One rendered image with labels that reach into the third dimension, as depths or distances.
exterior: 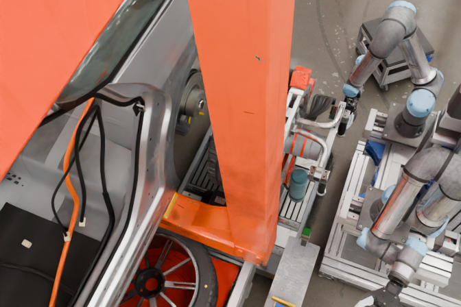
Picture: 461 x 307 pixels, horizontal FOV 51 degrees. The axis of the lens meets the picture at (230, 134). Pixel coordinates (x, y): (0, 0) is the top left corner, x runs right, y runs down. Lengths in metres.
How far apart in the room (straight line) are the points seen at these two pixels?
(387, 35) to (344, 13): 1.96
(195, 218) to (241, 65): 1.48
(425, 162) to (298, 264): 1.06
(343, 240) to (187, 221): 0.94
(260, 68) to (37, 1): 0.67
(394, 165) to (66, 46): 2.23
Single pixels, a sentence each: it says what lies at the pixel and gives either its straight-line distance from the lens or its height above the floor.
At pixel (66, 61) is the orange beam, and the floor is 2.64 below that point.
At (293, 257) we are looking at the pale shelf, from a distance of 2.56.
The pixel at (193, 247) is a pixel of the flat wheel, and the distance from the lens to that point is 2.54.
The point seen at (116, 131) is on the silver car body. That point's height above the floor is 1.10.
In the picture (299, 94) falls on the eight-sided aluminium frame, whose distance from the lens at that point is 2.18.
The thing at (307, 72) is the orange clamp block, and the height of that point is 1.16.
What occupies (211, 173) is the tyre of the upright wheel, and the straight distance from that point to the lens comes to 2.24.
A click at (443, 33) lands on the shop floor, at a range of 4.10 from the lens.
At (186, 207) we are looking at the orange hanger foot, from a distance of 2.42.
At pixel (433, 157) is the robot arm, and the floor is 1.45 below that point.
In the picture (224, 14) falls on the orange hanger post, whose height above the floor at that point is 2.28.
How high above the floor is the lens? 2.92
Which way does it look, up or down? 61 degrees down
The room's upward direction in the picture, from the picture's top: 7 degrees counter-clockwise
